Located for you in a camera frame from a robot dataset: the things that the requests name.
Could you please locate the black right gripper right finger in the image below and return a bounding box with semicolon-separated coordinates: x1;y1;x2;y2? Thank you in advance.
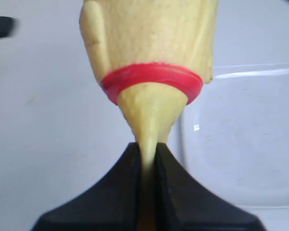
154;143;265;231

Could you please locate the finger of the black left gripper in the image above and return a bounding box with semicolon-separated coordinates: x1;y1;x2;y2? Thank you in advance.
0;16;17;39

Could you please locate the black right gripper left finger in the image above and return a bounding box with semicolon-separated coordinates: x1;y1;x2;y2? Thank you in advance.
32;142;141;231

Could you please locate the yellow rubber chicken toy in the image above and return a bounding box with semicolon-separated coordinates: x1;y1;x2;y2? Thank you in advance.
79;0;218;231

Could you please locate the white square plate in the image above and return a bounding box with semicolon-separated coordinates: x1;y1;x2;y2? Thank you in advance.
181;63;289;208

